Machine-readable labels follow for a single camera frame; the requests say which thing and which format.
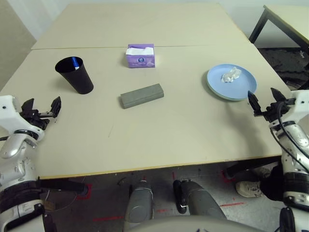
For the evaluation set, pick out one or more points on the grey robot torso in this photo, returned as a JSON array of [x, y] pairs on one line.
[[193, 224]]

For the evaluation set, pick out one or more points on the brown wooden block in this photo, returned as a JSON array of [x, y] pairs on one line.
[[49, 206]]

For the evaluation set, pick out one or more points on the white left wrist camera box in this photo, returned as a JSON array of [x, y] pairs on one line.
[[14, 116]]

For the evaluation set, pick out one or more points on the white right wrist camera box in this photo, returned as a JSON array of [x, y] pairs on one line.
[[298, 106]]

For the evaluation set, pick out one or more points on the black table foot bar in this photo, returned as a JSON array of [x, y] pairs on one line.
[[62, 185], [248, 166]]

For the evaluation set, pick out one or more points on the white tissue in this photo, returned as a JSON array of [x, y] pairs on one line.
[[231, 75]]

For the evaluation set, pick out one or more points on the grey right robot leg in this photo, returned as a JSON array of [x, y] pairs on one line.
[[202, 200]]

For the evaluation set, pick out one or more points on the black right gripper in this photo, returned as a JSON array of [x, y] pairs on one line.
[[277, 111]]

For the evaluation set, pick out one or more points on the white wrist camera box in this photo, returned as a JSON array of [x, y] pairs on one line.
[[14, 116], [298, 106]]

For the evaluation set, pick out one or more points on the grey robot leg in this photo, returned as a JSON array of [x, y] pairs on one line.
[[202, 200], [140, 205]]

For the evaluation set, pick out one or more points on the blue plate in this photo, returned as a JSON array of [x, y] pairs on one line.
[[231, 82]]

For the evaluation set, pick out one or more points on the white marker with blue cap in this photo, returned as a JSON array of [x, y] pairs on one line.
[[75, 63]]

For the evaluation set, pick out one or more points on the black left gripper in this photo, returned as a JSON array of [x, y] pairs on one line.
[[38, 118]]

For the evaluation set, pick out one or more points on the grey glasses case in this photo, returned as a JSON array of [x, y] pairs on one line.
[[142, 96]]

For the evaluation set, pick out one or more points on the purple tissue box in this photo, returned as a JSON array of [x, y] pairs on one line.
[[141, 59]]

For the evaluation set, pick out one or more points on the beige table with black frame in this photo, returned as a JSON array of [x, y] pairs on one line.
[[289, 21]]

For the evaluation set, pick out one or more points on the bystander in black trousers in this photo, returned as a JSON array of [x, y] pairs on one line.
[[256, 184]]

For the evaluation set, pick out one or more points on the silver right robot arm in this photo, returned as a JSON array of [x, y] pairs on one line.
[[294, 157]]

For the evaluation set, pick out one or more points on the black cup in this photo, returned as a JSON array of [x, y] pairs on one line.
[[77, 77]]

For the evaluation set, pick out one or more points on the grey left robot leg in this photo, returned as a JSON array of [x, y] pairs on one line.
[[140, 205]]

